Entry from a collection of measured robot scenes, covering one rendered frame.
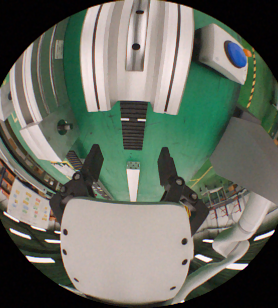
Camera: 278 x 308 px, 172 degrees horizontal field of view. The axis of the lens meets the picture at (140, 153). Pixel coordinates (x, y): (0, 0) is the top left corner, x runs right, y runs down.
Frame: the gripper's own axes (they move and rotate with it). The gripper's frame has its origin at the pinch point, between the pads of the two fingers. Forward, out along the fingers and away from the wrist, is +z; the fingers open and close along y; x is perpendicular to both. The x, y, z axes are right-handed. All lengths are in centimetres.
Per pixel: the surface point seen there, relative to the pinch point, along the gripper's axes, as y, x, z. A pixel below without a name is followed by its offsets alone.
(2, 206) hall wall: -1025, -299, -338
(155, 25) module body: 1.9, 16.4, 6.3
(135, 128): 0.4, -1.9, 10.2
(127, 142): -1.5, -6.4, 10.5
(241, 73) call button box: 15.4, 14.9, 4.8
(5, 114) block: -35.0, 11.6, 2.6
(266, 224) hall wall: 775, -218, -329
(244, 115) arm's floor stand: 32.1, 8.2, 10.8
